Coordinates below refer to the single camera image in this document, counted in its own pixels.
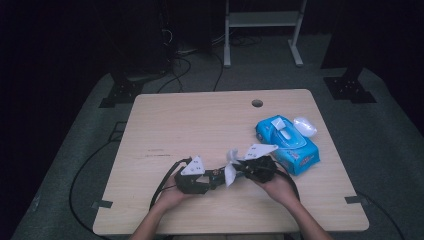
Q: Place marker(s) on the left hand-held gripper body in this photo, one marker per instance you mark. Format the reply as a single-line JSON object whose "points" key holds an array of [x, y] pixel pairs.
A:
{"points": [[190, 185]]}

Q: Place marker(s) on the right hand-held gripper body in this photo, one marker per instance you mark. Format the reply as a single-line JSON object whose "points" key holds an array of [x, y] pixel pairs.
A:
{"points": [[263, 170]]}

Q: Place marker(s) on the blue toy car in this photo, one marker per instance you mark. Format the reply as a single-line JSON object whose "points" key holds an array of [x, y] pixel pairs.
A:
{"points": [[218, 178]]}

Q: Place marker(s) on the white wet wipe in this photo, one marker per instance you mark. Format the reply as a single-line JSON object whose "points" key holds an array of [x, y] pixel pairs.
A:
{"points": [[229, 175]]}

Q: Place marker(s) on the blue wet wipe pack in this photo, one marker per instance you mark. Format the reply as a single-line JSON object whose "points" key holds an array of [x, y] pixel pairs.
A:
{"points": [[293, 146]]}

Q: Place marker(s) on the person's left hand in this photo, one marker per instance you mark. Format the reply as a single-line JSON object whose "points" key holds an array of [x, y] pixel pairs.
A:
{"points": [[171, 198]]}

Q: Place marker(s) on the person's right hand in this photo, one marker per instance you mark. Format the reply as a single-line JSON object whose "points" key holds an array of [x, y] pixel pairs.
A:
{"points": [[281, 191]]}

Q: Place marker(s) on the grey tape strip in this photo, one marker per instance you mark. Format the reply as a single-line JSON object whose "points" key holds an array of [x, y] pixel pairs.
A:
{"points": [[356, 199], [101, 204]]}

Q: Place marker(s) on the black stand base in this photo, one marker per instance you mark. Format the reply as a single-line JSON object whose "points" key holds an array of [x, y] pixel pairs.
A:
{"points": [[350, 88], [121, 95]]}

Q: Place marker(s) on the white metal stand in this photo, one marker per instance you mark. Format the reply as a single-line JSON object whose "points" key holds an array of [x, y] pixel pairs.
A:
{"points": [[263, 18]]}

